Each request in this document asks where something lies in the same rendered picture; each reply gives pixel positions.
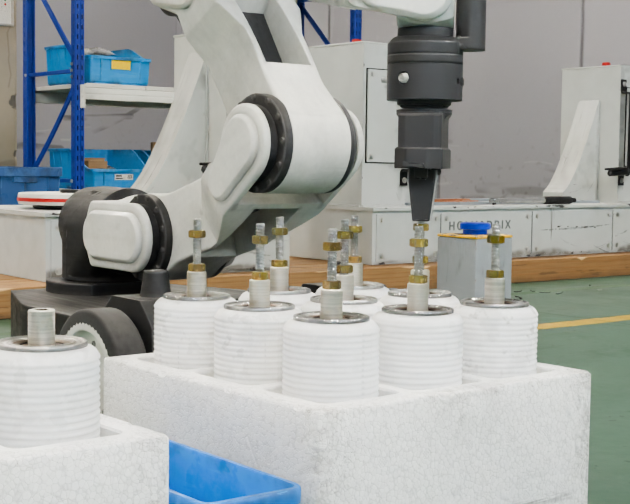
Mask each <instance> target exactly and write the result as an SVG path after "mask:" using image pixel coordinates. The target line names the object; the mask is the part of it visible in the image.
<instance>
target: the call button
mask: <svg viewBox="0 0 630 504"><path fill-rule="evenodd" d="M460 229H463V234H487V230H489V229H491V224H490V223H487V222H461V223H460Z"/></svg>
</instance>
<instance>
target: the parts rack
mask: <svg viewBox="0 0 630 504"><path fill-rule="evenodd" d="M41 1H42V3H43V5H44V7H45V9H46V10H47V12H48V14H49V16H50V18H51V20H52V22H53V24H54V25H55V27H56V29H57V31H58V33H59V35H60V37H61V39H62V41H63V42H64V44H65V46H66V48H67V50H68V52H69V54H70V56H71V63H70V65H71V69H65V70H56V71H47V72H38V73H35V0H23V167H39V165H40V163H41V161H42V159H43V157H44V155H45V153H46V151H47V149H48V148H49V146H50V144H51V142H52V140H53V138H54V136H55V133H56V131H57V129H58V127H59V125H60V123H61V121H62V119H63V117H64V115H65V112H66V110H67V108H68V106H69V105H71V179H62V178H60V182H62V183H71V189H80V190H81V189H83V188H84V108H86V105H91V106H114V107H138V108H161V109H170V107H171V104H172V102H173V99H174V88H171V87H152V86H134V85H116V84H98V83H84V0H71V45H70V43H69V41H68V39H67V37H66V35H65V34H64V32H63V30H62V28H61V26H60V24H59V22H58V20H57V19H56V17H55V15H54V13H53V11H52V9H51V7H50V5H49V4H48V2H47V0H41ZM294 1H295V3H296V4H297V5H298V7H299V8H300V12H301V24H302V35H303V37H304V15H305V16H306V18H307V19H308V21H309V22H310V24H311V25H312V26H313V28H314V29H315V31H316V32H317V34H318V35H319V36H320V38H321V39H322V41H323V42H324V44H325V45H329V44H330V42H329V41H328V40H327V38H326V37H325V35H324V34H323V32H322V31H321V30H320V28H319V27H318V25H317V24H316V23H315V21H314V20H313V18H312V17H311V16H310V14H309V13H308V11H307V10H306V8H305V2H310V1H309V0H294ZM361 30H362V10H357V9H356V10H352V9H350V42H352V39H361ZM68 73H71V75H70V78H71V84H66V85H55V86H44V87H35V77H40V76H49V75H59V74H68ZM50 92H52V93H50ZM36 103H45V104H64V105H63V107H62V109H61V112H60V114H59V116H58V118H57V120H56V122H55V125H54V127H53V129H52V131H51V133H50V135H49V137H48V139H47V141H46V143H45V145H44V147H43V149H42V151H41V153H40V155H39V156H38V158H37V160H36Z"/></svg>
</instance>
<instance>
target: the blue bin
mask: <svg viewBox="0 0 630 504"><path fill-rule="evenodd" d="M300 502H301V486H300V485H299V484H297V483H295V482H292V481H289V480H286V479H284V478H281V477H278V476H275V475H272V474H269V473H266V472H263V471H260V470H257V469H254V468H251V467H248V466H245V465H242V464H239V463H237V462H234V461H231V460H228V459H225V458H222V457H219V456H216V455H213V454H210V453H207V452H204V451H201V450H198V449H195V448H192V447H189V446H187V445H184V444H181V443H178V442H175V441H172V440H169V502H168V504H299V503H300Z"/></svg>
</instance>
